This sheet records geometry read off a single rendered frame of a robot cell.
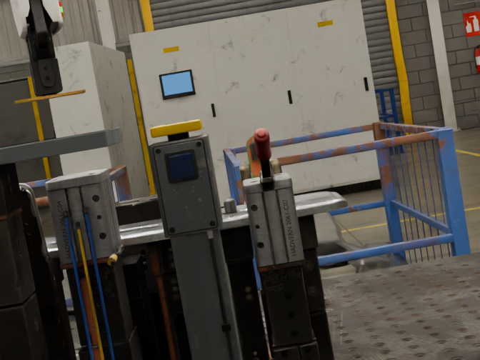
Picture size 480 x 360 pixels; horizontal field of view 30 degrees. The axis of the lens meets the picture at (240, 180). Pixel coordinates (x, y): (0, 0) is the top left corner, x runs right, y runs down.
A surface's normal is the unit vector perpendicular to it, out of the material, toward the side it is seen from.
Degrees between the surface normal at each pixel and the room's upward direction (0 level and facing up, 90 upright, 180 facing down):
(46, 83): 90
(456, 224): 90
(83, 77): 90
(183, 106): 90
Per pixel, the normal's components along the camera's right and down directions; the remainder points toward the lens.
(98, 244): 0.01, 0.09
